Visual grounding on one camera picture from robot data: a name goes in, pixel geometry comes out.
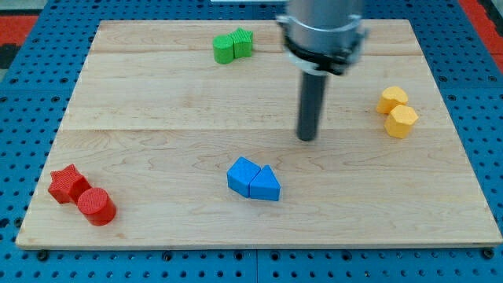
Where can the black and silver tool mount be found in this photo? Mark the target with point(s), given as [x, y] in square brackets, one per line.
[320, 45]

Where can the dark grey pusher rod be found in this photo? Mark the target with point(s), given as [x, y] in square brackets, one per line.
[312, 91]

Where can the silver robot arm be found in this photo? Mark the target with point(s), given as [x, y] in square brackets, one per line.
[305, 8]

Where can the blue cube block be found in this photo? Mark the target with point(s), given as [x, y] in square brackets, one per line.
[241, 174]

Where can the yellow heart block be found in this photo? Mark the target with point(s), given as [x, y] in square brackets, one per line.
[390, 98]

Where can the green star block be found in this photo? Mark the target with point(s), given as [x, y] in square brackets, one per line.
[242, 42]

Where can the yellow hexagon block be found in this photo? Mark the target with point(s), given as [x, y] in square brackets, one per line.
[400, 121]

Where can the green cylinder block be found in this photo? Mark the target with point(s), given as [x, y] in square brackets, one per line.
[223, 49]

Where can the blue triangle block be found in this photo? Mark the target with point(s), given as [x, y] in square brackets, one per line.
[265, 186]

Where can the wooden board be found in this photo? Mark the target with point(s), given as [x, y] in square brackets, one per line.
[157, 122]

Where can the red cylinder block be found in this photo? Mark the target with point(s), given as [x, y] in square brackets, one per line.
[97, 206]

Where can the red star block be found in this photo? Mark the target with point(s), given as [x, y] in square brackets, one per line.
[67, 185]

